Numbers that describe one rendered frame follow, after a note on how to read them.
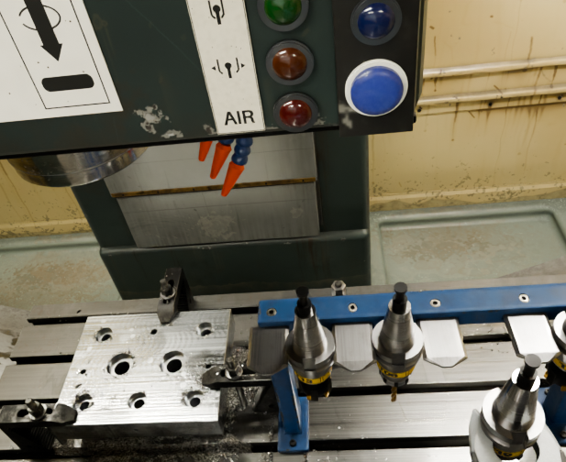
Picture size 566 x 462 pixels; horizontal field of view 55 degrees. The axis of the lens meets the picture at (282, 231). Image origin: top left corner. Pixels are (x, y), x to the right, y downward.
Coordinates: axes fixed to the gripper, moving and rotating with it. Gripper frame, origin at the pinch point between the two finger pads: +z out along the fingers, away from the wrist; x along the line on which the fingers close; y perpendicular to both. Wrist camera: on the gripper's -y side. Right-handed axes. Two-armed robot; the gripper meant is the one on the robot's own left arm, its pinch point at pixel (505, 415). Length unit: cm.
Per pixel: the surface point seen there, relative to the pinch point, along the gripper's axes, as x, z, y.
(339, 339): -18.3, 10.1, -1.6
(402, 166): 4, 100, 43
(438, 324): -5.6, 11.8, -1.7
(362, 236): -11, 63, 34
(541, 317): 7.2, 12.0, -1.8
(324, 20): -18, -1, -48
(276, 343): -26.5, 10.0, -1.5
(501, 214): 34, 95, 61
